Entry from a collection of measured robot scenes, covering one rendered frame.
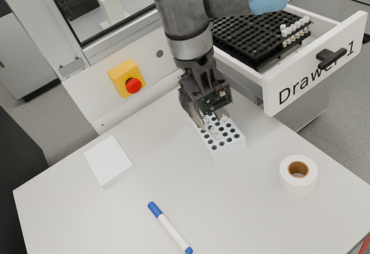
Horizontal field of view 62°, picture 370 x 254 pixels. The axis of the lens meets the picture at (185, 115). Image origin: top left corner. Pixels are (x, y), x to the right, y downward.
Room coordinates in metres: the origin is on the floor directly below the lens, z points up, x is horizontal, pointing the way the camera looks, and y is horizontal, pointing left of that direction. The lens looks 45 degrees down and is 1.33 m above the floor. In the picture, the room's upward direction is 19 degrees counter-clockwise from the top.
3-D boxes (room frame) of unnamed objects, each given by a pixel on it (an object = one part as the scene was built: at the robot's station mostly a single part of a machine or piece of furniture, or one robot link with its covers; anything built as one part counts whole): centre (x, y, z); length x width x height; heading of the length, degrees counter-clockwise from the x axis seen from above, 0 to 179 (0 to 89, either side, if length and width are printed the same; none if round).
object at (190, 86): (0.44, -0.05, 0.97); 0.09 x 0.08 x 0.12; 9
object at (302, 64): (0.48, -0.30, 0.87); 0.29 x 0.02 x 0.11; 110
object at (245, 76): (0.68, -0.23, 0.86); 0.40 x 0.26 x 0.06; 20
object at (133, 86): (0.62, 0.10, 0.88); 0.04 x 0.03 x 0.04; 110
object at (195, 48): (0.45, -0.05, 1.05); 0.08 x 0.08 x 0.05
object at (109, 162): (0.51, 0.22, 0.77); 0.13 x 0.09 x 0.02; 20
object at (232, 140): (0.47, -0.06, 0.78); 0.12 x 0.08 x 0.04; 10
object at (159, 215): (0.29, 0.10, 0.77); 0.14 x 0.02 x 0.02; 25
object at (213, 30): (0.67, -0.24, 0.87); 0.22 x 0.18 x 0.06; 20
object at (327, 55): (0.45, -0.31, 0.91); 0.07 x 0.04 x 0.01; 110
